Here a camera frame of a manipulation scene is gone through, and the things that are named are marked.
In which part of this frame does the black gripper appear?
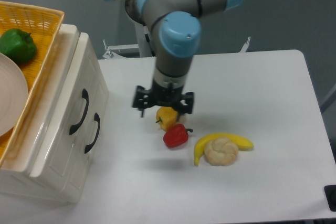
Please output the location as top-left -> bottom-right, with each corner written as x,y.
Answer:
132,79 -> 194,118

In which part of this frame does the black top drawer handle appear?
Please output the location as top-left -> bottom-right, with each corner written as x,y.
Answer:
69,88 -> 89,135

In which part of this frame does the black drawer handle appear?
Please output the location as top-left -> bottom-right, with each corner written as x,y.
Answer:
69,88 -> 89,135
84,112 -> 101,154

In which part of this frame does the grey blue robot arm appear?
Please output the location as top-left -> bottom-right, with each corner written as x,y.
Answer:
132,0 -> 243,114

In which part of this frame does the white drawer cabinet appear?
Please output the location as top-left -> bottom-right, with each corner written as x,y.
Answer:
1,24 -> 109,203

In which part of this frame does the yellow bell pepper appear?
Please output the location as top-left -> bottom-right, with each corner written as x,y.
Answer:
155,106 -> 182,131

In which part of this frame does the red bell pepper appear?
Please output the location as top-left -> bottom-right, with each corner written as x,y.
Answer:
163,124 -> 194,148

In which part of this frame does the round bread roll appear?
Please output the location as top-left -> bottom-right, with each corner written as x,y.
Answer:
204,137 -> 239,166

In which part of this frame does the yellow banana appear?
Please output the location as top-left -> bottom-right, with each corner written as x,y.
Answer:
194,132 -> 254,166

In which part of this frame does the yellow woven basket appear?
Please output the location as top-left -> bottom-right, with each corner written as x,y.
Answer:
1,1 -> 65,164

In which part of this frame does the beige plate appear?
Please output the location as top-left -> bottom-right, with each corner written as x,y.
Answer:
1,54 -> 28,135

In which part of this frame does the green bell pepper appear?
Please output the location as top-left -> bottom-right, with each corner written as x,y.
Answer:
1,28 -> 37,65

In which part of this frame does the black object at table edge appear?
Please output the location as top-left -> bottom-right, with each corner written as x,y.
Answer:
324,185 -> 336,212

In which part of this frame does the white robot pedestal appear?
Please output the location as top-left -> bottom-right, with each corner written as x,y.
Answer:
124,0 -> 158,58

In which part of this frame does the white metal base frame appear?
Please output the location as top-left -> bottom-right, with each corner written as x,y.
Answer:
102,36 -> 251,60

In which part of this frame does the black lower drawer handle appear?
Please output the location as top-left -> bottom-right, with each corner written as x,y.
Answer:
84,112 -> 101,154

